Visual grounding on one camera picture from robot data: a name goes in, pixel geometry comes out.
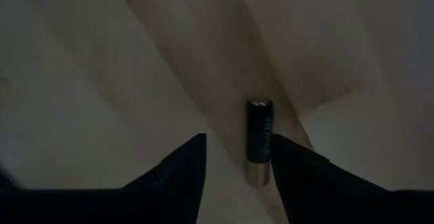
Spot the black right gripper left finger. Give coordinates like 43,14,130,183
0,133,207,224

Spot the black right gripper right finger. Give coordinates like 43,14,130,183
271,134,434,224

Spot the black copper-top battery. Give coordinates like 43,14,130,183
244,98,275,187

